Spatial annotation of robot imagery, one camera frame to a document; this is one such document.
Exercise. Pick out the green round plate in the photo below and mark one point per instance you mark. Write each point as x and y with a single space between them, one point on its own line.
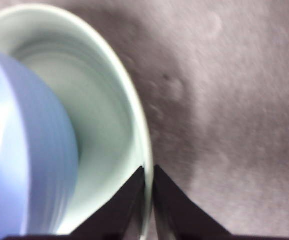
102 112

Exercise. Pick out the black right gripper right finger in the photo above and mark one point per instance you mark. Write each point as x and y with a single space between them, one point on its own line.
177 212

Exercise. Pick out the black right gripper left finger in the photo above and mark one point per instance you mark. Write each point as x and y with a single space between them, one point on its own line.
124 207

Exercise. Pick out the blue ribbed bowl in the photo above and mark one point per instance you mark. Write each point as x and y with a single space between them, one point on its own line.
29 150

